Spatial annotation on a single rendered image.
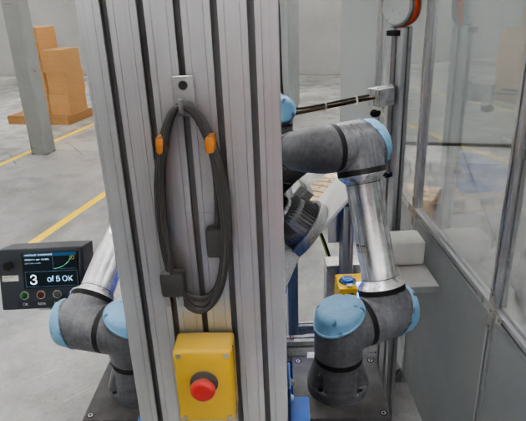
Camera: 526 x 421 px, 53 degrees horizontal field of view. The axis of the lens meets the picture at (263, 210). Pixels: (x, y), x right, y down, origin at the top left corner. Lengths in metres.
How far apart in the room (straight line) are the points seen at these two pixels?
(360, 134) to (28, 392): 2.51
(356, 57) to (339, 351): 6.23
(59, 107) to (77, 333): 8.76
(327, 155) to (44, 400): 2.36
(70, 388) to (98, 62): 2.64
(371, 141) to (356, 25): 6.02
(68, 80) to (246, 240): 9.19
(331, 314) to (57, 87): 9.01
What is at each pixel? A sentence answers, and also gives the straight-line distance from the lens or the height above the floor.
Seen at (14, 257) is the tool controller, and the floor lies 1.23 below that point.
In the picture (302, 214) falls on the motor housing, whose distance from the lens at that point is 2.06.
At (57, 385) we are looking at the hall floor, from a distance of 3.28.
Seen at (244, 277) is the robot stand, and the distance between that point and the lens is 0.79.
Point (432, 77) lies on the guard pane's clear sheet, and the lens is 2.37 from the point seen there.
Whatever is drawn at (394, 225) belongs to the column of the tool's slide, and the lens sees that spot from 2.54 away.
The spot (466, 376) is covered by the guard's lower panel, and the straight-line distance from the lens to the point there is 2.17.
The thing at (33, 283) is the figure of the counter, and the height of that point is 1.15.
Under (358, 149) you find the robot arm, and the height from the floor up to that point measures 1.61.
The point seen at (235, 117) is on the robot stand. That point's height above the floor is 1.79.
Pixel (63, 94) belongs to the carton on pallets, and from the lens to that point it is 9.90.
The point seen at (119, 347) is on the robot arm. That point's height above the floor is 1.20.
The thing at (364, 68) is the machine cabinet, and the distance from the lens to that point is 7.29.
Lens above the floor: 1.94
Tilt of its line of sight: 22 degrees down
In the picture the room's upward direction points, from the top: 2 degrees counter-clockwise
